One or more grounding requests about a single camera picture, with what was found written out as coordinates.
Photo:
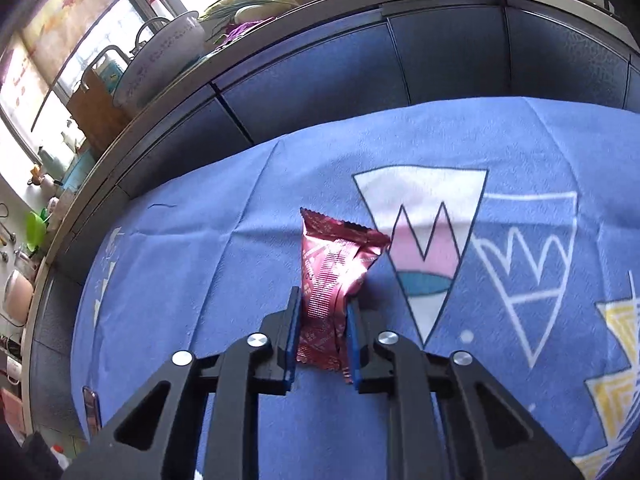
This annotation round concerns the wooden cutting board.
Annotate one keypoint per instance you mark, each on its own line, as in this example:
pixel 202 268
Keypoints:
pixel 93 110

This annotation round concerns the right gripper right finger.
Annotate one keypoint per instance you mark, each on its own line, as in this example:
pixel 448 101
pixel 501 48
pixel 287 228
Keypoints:
pixel 448 417

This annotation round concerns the green plastic cup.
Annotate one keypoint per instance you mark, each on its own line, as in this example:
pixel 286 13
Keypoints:
pixel 35 230

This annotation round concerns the green onions and vegetables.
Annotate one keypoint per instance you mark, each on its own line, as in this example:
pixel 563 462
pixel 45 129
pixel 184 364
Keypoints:
pixel 226 20

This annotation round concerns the maroon foil snack wrapper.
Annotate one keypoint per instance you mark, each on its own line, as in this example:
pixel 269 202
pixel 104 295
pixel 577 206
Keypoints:
pixel 336 256

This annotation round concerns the pink rice cooker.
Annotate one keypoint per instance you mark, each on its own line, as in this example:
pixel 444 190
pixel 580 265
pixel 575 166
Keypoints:
pixel 17 297

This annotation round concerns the blue patterned tablecloth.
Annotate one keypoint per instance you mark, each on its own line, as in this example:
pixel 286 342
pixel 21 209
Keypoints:
pixel 508 227

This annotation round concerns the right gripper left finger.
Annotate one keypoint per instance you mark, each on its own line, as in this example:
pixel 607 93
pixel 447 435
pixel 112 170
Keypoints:
pixel 199 415

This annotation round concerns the dark blue kitchen cabinets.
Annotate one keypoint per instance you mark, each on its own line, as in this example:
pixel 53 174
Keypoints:
pixel 326 61

